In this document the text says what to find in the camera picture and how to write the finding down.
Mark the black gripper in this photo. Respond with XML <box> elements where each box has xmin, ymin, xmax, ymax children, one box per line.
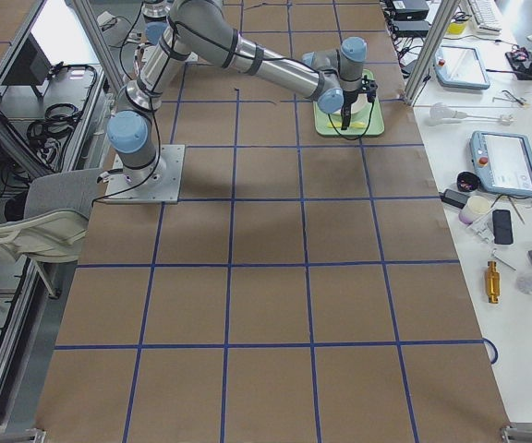
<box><xmin>361</xmin><ymin>75</ymin><xmax>378</xmax><ymax>102</ymax></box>

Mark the white round plate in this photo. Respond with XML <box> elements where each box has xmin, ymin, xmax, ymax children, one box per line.
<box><xmin>332</xmin><ymin>94</ymin><xmax>371</xmax><ymax>128</ymax></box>

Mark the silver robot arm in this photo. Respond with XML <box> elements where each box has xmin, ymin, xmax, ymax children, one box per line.
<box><xmin>107</xmin><ymin>1</ymin><xmax>375</xmax><ymax>174</ymax></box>

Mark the light green plastic tray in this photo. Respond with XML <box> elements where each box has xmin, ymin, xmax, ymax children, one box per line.
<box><xmin>313</xmin><ymin>68</ymin><xmax>384</xmax><ymax>138</ymax></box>

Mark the blue teach pendant far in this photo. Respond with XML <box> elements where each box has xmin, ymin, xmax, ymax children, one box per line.
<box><xmin>434</xmin><ymin>45</ymin><xmax>490</xmax><ymax>90</ymax></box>

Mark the blue teach pendant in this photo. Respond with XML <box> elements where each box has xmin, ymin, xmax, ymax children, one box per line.
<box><xmin>434</xmin><ymin>45</ymin><xmax>490</xmax><ymax>90</ymax></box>
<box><xmin>469</xmin><ymin>131</ymin><xmax>532</xmax><ymax>198</ymax></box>

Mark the yellow container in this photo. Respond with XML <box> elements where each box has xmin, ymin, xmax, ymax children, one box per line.
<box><xmin>447</xmin><ymin>12</ymin><xmax>470</xmax><ymax>35</ymax></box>

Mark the white keyboard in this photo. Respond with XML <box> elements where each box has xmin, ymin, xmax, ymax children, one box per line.
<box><xmin>464</xmin><ymin>0</ymin><xmax>502</xmax><ymax>35</ymax></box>

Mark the blue teach pendant near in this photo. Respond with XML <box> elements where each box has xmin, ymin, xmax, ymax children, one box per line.
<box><xmin>469</xmin><ymin>131</ymin><xmax>532</xmax><ymax>198</ymax></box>

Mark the white paper cup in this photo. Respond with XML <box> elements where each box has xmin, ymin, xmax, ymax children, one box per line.
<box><xmin>458</xmin><ymin>196</ymin><xmax>491</xmax><ymax>225</ymax></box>

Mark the black smartphone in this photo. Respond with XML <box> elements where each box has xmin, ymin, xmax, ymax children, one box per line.
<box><xmin>492</xmin><ymin>210</ymin><xmax>514</xmax><ymax>245</ymax></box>

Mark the gold metal connector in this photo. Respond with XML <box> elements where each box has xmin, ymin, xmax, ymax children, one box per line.
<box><xmin>484</xmin><ymin>260</ymin><xmax>501</xmax><ymax>304</ymax></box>

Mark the black monitor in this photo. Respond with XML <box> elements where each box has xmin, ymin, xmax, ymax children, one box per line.
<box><xmin>0</xmin><ymin>33</ymin><xmax>52</xmax><ymax>98</ymax></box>

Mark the grey white office chair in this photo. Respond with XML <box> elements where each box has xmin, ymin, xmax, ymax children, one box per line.
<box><xmin>0</xmin><ymin>168</ymin><xmax>103</xmax><ymax>299</ymax></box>

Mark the aluminium frame post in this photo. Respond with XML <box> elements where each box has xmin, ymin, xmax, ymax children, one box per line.
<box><xmin>404</xmin><ymin>0</ymin><xmax>459</xmax><ymax>106</ymax></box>

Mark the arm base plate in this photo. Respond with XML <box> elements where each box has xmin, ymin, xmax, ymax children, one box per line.
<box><xmin>104</xmin><ymin>144</ymin><xmax>186</xmax><ymax>204</ymax></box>

